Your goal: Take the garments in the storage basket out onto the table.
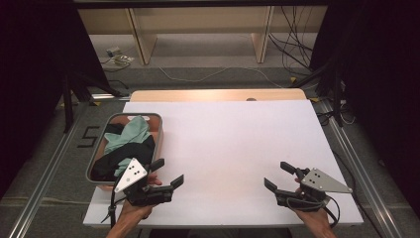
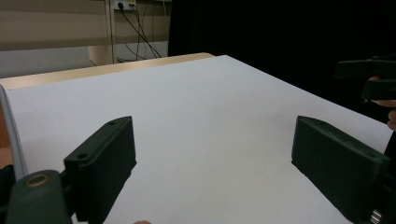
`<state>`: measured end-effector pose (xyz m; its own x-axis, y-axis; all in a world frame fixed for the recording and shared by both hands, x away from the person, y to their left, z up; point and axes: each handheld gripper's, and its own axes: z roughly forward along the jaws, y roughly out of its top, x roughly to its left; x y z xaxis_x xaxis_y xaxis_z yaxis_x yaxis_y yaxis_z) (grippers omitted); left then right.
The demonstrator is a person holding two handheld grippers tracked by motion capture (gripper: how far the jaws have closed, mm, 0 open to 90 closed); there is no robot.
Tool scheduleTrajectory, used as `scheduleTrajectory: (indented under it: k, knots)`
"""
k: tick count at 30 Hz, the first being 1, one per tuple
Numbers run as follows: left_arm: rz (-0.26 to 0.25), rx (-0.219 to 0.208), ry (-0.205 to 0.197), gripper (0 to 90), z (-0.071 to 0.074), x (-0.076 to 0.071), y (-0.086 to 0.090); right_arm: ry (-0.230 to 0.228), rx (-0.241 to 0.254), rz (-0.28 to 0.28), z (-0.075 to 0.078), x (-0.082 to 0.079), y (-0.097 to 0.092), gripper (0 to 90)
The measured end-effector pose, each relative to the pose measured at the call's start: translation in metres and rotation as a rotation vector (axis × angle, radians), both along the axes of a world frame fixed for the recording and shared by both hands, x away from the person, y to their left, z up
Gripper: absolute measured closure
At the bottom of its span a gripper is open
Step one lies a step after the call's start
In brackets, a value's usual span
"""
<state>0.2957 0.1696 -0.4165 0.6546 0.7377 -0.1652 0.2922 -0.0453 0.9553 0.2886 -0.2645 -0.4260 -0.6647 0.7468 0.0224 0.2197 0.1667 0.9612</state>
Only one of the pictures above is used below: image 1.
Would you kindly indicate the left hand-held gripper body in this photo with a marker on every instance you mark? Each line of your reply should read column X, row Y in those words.
column 132, row 173

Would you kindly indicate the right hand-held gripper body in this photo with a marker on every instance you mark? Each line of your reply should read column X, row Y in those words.
column 322, row 182

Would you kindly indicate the black cloth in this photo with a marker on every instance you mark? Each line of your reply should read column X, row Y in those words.
column 132, row 155

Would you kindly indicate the mint green cloth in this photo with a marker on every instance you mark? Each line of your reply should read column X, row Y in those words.
column 132, row 134

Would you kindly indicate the person's right hand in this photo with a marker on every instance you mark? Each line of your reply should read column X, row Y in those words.
column 312, row 216

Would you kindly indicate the white table cover board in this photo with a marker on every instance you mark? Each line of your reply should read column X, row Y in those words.
column 224, row 148

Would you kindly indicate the small grey round knob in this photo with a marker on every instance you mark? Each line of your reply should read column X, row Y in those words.
column 251, row 99

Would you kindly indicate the wooden table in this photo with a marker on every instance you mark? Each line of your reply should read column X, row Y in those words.
column 204, row 95

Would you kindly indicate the black metal stand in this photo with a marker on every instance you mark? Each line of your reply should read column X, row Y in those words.
column 335, row 89

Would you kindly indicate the black tripod stand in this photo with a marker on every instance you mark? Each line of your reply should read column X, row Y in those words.
column 71, row 95

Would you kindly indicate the black curtain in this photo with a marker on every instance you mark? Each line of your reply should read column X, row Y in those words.
column 379, row 82
column 33, row 66

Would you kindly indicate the grey power adapter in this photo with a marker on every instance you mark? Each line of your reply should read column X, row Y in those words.
column 113, row 51

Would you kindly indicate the light wooden shelf unit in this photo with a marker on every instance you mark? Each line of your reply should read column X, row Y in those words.
column 198, row 23

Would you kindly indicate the aluminium floor rail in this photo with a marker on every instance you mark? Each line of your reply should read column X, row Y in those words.
column 360, row 175
column 46, row 175

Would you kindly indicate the short aluminium rail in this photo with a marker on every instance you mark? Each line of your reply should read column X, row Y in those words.
column 109, row 96

